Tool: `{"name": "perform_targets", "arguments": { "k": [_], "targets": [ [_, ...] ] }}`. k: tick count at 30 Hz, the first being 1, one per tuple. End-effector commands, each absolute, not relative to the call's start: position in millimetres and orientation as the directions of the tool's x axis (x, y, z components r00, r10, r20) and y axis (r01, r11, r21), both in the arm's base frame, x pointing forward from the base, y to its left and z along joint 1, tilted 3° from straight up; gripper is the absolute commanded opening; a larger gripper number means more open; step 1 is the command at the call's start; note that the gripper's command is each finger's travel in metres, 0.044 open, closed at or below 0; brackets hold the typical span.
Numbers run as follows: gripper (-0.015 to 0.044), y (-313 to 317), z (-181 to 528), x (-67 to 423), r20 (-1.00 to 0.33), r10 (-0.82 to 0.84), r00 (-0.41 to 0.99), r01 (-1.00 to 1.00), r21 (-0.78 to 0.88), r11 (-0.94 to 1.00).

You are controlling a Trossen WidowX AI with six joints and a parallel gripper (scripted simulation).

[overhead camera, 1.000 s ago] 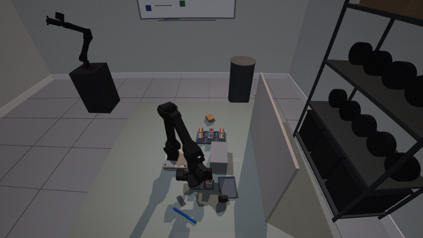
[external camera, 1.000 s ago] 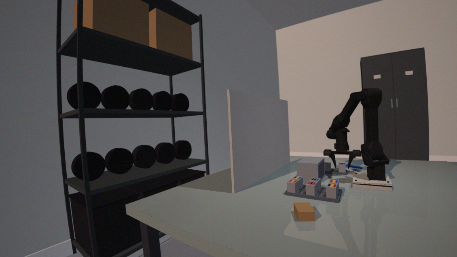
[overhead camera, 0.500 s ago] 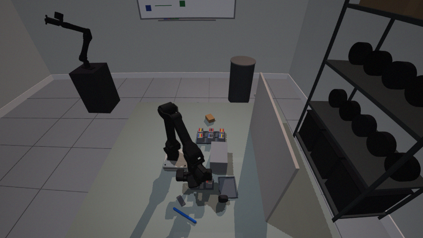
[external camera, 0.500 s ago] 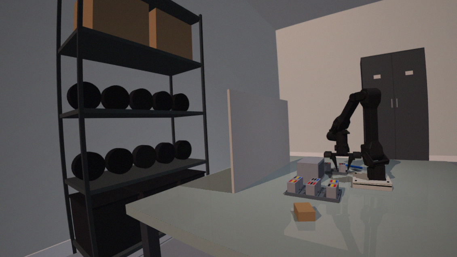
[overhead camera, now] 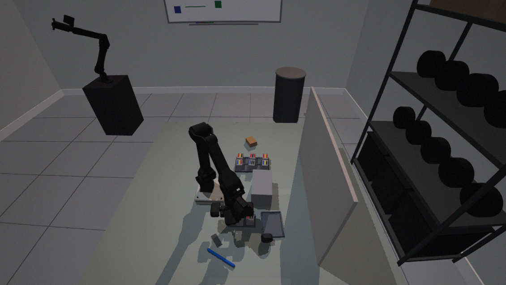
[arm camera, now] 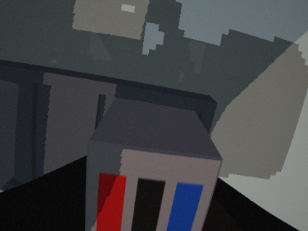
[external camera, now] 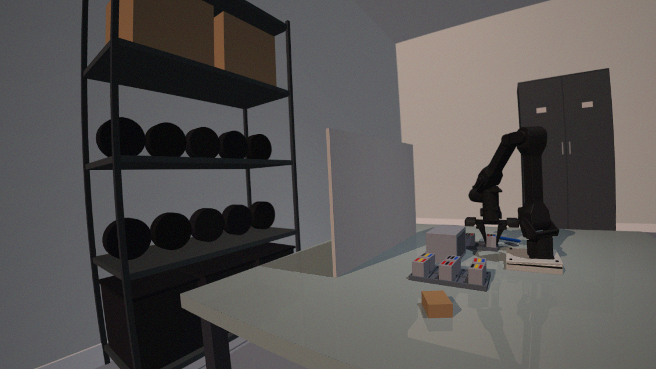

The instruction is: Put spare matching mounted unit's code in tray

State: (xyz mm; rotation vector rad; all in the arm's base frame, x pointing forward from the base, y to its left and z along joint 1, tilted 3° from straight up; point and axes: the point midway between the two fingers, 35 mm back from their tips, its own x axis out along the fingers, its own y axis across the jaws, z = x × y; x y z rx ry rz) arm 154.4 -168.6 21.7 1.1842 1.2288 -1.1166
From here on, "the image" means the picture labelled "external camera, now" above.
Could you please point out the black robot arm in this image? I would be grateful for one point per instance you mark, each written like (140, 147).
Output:
(534, 215)

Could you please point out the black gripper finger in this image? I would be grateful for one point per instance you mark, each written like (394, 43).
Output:
(499, 232)
(482, 230)

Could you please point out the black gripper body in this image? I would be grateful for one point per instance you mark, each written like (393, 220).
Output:
(491, 217)

